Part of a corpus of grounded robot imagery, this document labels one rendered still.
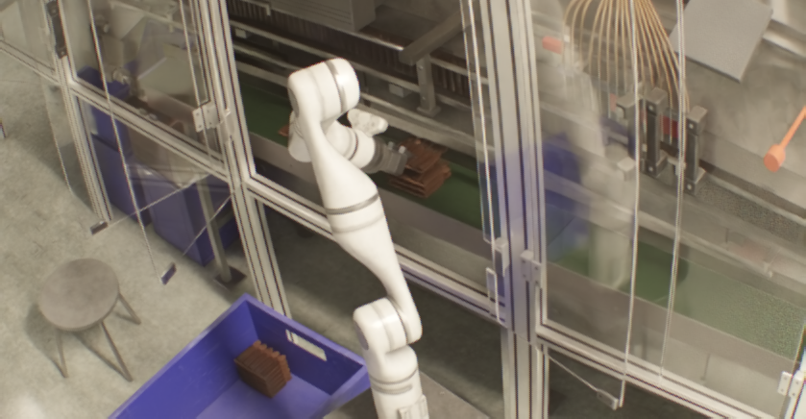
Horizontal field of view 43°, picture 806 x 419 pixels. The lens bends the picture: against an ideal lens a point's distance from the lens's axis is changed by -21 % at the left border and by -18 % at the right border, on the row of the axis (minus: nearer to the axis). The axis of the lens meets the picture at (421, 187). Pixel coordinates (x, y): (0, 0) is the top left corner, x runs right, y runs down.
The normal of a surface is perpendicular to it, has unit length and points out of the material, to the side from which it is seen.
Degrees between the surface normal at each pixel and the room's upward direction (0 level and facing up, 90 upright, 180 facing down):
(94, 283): 0
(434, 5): 90
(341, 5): 90
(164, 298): 0
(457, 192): 2
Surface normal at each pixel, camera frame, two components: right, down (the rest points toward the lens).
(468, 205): -0.13, -0.78
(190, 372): 0.79, 0.33
